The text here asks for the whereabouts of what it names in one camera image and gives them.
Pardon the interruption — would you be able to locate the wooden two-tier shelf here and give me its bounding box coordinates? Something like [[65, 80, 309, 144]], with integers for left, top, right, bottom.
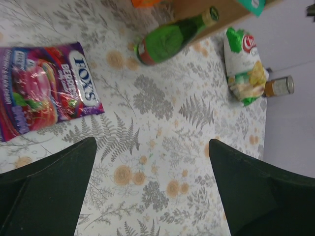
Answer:
[[169, 0, 286, 44]]

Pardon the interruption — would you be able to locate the tin can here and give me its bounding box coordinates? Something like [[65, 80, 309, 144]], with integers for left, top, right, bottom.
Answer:
[[264, 75, 294, 97]]

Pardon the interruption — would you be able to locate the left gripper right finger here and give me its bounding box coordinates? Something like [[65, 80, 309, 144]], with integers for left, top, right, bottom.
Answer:
[[209, 139, 315, 236]]

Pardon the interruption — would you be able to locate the floral table mat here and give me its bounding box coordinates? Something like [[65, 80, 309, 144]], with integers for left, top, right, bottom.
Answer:
[[0, 0, 266, 236]]

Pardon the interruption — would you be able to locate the orange snack packet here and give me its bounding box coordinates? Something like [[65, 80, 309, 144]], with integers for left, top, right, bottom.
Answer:
[[131, 0, 168, 8]]

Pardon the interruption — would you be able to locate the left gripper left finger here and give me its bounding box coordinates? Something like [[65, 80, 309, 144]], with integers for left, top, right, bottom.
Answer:
[[0, 137, 97, 236]]

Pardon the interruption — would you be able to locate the green glass bottle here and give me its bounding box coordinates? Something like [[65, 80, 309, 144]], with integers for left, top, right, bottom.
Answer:
[[135, 6, 220, 65]]

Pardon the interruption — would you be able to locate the green Chuba chips bag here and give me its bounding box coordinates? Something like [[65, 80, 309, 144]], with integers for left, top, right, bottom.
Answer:
[[223, 27, 269, 106]]

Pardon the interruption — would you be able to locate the teal Fox's mint bag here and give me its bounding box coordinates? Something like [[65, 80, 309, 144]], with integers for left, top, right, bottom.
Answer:
[[237, 0, 265, 17]]

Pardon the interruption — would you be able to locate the purple Fox's berries bag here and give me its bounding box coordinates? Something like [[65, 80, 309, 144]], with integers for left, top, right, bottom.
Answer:
[[0, 42, 104, 142]]

